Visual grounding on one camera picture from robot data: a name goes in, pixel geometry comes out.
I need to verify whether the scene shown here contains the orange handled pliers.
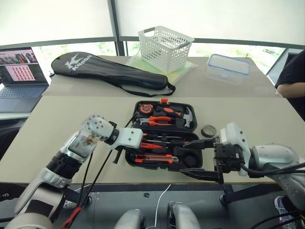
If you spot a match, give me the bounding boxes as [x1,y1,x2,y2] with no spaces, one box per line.
[139,115,173,126]

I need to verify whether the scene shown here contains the dark rounded cover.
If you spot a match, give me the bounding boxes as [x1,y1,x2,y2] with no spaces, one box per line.
[0,183,30,204]

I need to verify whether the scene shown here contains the white plastic perforated basket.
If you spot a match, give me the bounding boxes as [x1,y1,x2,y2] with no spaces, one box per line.
[138,25,195,73]

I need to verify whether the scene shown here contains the black Kason racket bag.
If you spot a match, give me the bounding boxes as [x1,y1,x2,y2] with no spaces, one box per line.
[49,51,176,98]

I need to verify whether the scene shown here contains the silver robot leg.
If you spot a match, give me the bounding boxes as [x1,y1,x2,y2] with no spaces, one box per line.
[114,209,146,229]
[167,200,201,229]

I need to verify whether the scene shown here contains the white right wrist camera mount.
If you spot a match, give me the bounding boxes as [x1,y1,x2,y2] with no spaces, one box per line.
[220,122,252,177]

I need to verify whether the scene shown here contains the orange black utility knife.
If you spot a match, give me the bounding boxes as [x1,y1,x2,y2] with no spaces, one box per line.
[135,154,180,165]

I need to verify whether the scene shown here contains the orange voltage tester pen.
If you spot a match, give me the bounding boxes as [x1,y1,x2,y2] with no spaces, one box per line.
[140,142,173,149]

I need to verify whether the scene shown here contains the white pink sneaker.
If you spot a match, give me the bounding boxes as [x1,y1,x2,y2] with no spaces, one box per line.
[274,195,298,228]

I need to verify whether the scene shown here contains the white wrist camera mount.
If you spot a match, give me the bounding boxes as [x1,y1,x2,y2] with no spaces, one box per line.
[110,127,144,150]
[220,122,252,177]

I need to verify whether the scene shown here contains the dark window frame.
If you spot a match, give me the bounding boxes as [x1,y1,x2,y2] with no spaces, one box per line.
[0,0,305,57]

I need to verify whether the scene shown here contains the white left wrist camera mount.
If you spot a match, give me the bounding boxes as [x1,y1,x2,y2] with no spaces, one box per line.
[110,127,144,150]

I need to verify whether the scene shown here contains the pale green translucent folder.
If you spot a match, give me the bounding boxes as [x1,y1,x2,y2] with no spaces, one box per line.
[126,52,199,84]

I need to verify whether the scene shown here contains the orange black tape measure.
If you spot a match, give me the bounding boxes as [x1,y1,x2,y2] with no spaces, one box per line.
[139,103,154,114]

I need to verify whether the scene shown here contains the silver left robot leg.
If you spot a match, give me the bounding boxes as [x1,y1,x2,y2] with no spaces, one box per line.
[114,209,146,229]

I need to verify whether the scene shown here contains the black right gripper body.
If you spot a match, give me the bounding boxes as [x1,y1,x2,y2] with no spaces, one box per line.
[213,135,244,173]

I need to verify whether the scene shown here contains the black electrical tape roll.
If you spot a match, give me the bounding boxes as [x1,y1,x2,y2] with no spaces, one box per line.
[200,124,217,138]

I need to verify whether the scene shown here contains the black tool case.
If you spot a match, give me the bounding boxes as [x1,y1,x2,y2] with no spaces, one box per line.
[124,97,203,173]

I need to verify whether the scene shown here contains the silver right robot leg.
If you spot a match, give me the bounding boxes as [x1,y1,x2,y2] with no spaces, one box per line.
[167,200,201,229]

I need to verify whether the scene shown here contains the claw hammer orange black handle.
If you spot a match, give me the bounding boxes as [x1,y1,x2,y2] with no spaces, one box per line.
[155,106,195,129]

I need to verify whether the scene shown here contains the person in black shirt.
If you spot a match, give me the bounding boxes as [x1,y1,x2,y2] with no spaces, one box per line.
[274,48,305,113]

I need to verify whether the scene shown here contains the clear container blue rimmed lid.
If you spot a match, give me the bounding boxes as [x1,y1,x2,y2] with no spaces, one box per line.
[204,53,252,86]

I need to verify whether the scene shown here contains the grey laptop computer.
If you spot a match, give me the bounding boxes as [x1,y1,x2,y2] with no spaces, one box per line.
[0,47,50,113]

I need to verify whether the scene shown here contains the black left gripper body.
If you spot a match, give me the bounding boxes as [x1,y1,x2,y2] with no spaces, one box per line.
[113,147,123,166]

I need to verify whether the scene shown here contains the red strap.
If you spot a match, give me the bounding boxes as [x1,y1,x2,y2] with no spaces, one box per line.
[61,206,83,229]

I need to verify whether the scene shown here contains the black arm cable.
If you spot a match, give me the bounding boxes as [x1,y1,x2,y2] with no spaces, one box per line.
[80,113,142,211]
[240,162,305,178]

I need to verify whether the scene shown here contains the white floor cable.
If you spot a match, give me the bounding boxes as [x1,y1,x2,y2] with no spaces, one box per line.
[152,183,172,228]

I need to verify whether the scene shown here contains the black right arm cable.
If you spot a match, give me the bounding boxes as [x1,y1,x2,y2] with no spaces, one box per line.
[240,162,305,178]

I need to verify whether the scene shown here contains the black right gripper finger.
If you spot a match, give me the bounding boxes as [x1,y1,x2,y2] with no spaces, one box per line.
[179,168,225,185]
[183,138,215,149]

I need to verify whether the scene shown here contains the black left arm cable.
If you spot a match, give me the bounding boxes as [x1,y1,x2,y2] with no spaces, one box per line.
[80,113,142,211]

